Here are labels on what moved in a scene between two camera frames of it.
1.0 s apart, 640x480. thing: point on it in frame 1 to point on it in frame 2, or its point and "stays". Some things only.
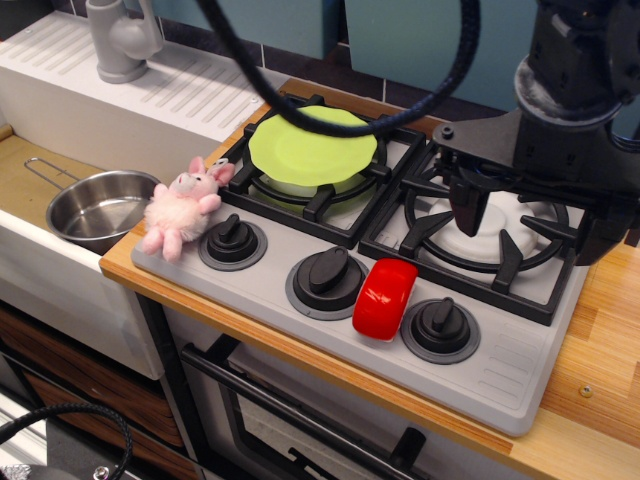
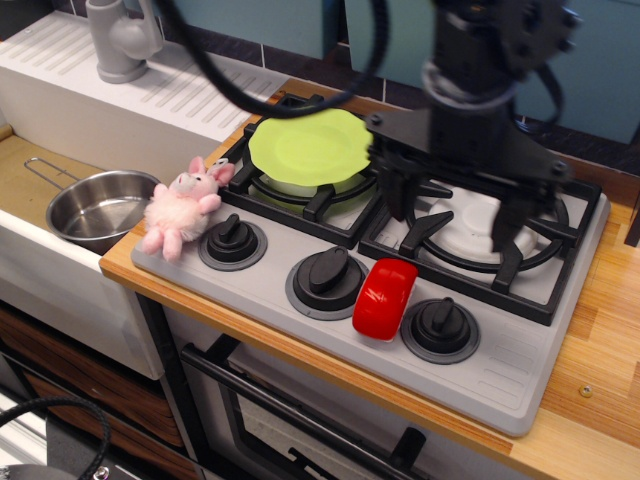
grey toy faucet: [124, 45] stays
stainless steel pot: [96, 211] stays
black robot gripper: [599, 160] to [476, 141]
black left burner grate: [339, 213] stays
